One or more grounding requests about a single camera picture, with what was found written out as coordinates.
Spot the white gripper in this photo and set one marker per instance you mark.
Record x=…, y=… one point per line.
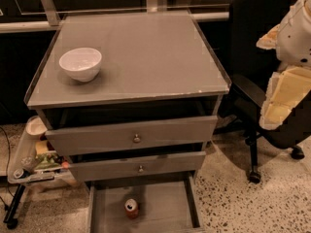
x=296, y=38

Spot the red coke can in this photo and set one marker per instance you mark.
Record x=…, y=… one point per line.
x=131, y=208

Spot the grey drawer cabinet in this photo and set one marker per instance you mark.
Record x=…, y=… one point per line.
x=153, y=68

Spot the round top drawer knob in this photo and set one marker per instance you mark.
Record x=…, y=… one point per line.
x=137, y=139

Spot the round drawer knob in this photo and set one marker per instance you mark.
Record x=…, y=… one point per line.
x=137, y=139
x=141, y=169

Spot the round middle drawer knob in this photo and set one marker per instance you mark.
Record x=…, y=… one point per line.
x=141, y=169

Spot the bottom grey open drawer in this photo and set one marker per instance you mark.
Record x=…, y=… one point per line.
x=167, y=204

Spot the middle grey drawer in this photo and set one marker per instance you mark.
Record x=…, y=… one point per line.
x=128, y=167

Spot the top grey drawer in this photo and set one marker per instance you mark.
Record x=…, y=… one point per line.
x=113, y=137

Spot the black office chair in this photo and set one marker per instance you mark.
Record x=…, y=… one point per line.
x=249, y=68

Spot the white ceramic bowl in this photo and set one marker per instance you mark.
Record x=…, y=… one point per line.
x=81, y=64

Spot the metal window railing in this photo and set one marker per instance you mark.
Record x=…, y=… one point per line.
x=41, y=15

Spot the green snack bag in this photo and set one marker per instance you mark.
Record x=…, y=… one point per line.
x=47, y=161

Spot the white cup in tray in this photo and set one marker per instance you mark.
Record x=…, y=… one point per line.
x=35, y=126

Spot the black tray stand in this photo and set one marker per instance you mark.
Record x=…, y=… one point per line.
x=9, y=218

